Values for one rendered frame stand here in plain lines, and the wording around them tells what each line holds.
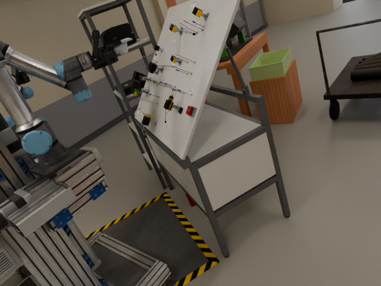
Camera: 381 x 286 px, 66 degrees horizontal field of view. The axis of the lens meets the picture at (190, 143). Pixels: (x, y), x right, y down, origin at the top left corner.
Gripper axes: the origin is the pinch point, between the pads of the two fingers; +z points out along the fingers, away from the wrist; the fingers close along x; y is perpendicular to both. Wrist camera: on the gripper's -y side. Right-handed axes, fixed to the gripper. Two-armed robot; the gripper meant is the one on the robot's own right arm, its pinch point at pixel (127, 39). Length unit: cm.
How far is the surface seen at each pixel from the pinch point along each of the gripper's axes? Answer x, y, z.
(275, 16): -706, 33, 652
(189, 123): -16, 53, 17
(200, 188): -15, 93, 9
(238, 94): -32, 55, 63
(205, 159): -13, 77, 18
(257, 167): -16, 101, 50
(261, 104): -10, 61, 64
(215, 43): -12, 18, 49
